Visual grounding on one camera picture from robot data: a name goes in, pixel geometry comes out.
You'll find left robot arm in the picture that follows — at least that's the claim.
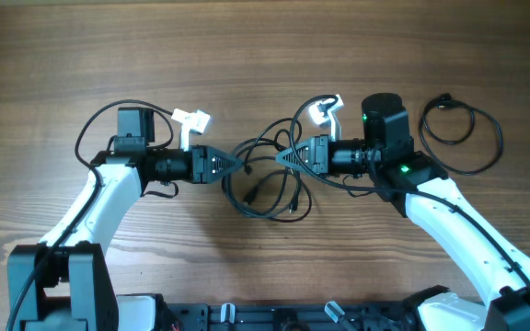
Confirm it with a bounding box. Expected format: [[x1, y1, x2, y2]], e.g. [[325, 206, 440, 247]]
[[6, 99, 243, 330]]

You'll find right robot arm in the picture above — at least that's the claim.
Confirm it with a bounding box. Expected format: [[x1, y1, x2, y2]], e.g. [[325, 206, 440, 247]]
[[276, 93, 530, 330]]

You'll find left camera black cable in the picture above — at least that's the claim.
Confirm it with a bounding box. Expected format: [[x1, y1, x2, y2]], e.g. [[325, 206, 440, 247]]
[[5, 98, 177, 331]]

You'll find camera black cable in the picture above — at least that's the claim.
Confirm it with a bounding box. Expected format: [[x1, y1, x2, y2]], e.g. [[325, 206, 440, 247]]
[[288, 94, 530, 331], [5, 98, 177, 331]]

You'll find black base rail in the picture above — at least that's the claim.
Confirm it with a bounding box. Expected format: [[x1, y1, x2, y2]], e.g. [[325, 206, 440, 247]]
[[159, 302, 414, 331]]

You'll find right camera black cable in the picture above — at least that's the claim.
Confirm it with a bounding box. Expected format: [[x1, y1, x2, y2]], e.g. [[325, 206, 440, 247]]
[[288, 94, 530, 331]]

